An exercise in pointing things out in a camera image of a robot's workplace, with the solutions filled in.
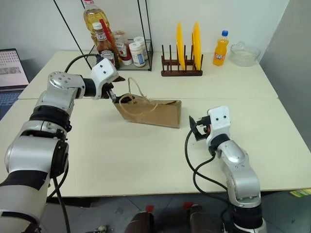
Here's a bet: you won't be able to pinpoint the black wire shelf rack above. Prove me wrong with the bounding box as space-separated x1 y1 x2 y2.
53 0 154 72

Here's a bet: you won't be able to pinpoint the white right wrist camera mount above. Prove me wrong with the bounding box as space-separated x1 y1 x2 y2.
207 105 231 137

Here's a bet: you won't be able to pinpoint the red squeeze ketchup bottle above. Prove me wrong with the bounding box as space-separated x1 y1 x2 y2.
112 30 134 66

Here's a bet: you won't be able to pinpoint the dark wooden dish rack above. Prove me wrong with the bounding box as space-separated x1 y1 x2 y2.
160 44 204 77

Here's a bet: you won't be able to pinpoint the white jar blue label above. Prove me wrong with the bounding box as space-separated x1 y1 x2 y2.
129 42 147 68

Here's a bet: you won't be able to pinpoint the open laptop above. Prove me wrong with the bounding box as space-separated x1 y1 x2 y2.
0 48 30 120

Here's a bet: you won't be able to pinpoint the dark rounded shape red tag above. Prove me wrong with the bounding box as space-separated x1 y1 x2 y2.
183 201 210 233
125 205 156 233

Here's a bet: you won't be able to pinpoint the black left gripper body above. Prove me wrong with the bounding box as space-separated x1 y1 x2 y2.
100 82 115 100

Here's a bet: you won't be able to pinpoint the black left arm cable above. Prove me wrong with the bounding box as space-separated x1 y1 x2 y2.
64 54 104 73

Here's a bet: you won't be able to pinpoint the brown paper bag twine handles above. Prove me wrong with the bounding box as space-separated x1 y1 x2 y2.
112 77 183 129

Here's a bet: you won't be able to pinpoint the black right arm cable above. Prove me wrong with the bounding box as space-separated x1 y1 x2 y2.
185 126 234 209

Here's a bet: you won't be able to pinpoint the yellow green printed packet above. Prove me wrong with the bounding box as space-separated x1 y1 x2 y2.
289 188 311 198

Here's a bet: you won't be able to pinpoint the orange soda bottle blue cap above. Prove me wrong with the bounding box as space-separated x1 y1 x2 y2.
212 30 230 67

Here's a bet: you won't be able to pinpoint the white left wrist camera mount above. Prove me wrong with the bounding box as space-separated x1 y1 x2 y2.
90 58 120 100

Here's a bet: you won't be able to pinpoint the yellow plate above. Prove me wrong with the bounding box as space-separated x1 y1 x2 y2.
175 21 186 70
191 21 203 70

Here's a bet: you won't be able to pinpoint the clear glass bowl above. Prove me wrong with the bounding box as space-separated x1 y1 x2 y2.
229 41 262 67

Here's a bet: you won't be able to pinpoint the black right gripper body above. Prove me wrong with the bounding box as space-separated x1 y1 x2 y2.
195 116 211 137

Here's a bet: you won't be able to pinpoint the glass ketchup bottle white cap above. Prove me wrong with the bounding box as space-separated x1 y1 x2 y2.
92 22 120 70

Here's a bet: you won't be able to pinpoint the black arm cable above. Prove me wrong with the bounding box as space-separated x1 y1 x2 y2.
185 126 234 209
64 54 104 73

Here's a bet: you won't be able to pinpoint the large cooking oil bottle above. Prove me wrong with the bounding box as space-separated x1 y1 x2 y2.
83 0 114 50

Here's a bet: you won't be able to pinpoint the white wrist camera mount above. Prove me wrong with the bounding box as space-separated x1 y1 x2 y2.
90 58 120 100
207 105 231 137

